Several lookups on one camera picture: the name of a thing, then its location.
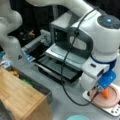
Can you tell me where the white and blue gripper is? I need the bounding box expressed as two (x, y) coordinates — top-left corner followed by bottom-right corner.
(80, 59), (116, 93)

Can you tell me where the orange carrot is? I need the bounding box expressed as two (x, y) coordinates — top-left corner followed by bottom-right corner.
(102, 88), (110, 99)

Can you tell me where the pink round plate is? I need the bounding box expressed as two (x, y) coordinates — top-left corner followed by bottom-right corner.
(93, 85), (119, 108)

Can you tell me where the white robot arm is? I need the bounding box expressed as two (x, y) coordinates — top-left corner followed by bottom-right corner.
(0, 0), (120, 92)

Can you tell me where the open oven glass door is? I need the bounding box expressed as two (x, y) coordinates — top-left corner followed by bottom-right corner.
(36, 55), (85, 84)

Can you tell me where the silver toaster oven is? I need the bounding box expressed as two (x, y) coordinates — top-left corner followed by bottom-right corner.
(49, 14), (93, 64)

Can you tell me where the black tray bin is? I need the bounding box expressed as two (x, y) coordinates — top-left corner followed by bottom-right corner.
(21, 76), (53, 104)

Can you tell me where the wooden box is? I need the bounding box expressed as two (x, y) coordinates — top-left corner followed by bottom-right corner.
(0, 67), (52, 120)

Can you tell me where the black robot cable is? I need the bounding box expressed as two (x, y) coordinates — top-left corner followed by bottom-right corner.
(59, 6), (101, 107)

